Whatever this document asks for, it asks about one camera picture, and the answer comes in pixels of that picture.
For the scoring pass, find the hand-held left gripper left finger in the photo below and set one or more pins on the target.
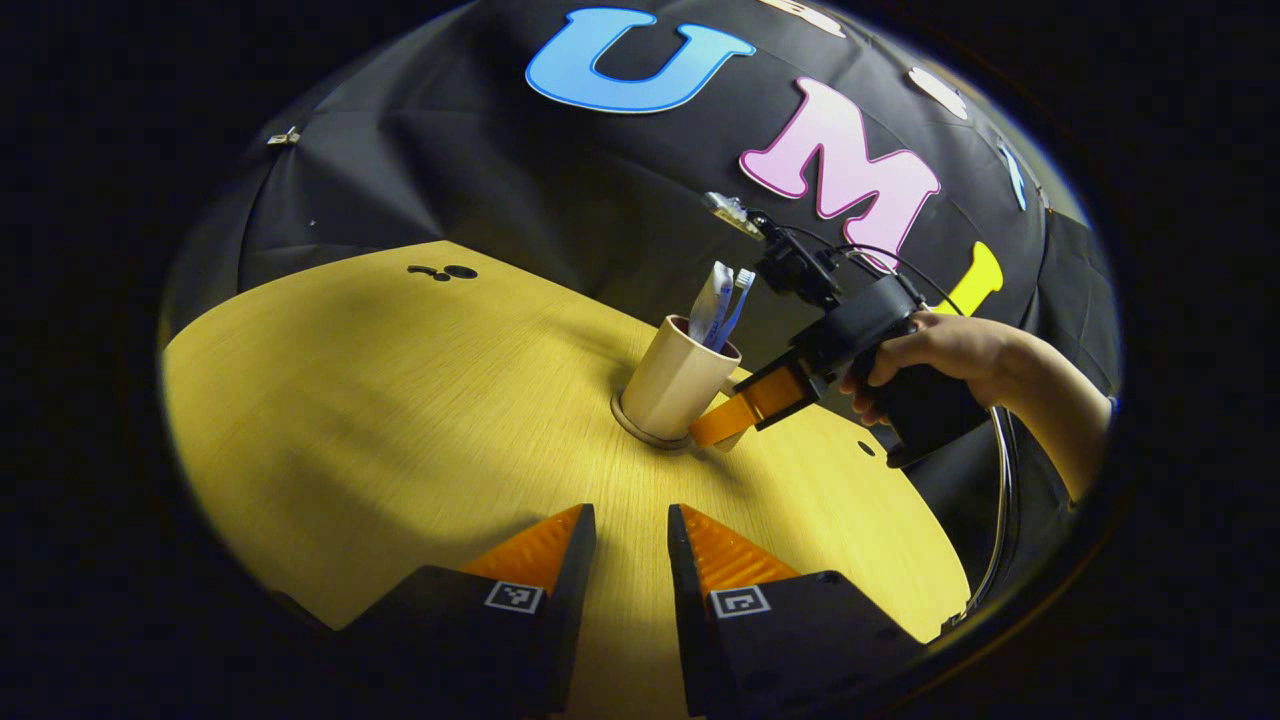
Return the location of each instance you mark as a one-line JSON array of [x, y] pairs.
[[570, 600]]

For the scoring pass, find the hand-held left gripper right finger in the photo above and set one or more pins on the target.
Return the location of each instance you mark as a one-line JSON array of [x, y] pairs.
[[685, 600]]

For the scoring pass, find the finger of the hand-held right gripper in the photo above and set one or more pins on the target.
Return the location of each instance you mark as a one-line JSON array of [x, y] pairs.
[[740, 410]]

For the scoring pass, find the white and blue toothbrush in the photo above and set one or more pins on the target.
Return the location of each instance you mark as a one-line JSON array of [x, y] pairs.
[[735, 305]]

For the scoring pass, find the round cork coaster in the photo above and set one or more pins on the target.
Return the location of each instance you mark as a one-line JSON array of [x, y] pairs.
[[635, 428]]

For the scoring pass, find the white toothpaste tube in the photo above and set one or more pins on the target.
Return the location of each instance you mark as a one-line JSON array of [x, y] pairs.
[[708, 300]]

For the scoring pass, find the black backdrop cloth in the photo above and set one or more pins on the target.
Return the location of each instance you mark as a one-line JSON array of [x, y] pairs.
[[450, 170]]

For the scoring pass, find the silver metal clip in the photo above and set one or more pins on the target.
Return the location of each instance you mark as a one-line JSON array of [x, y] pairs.
[[283, 137]]

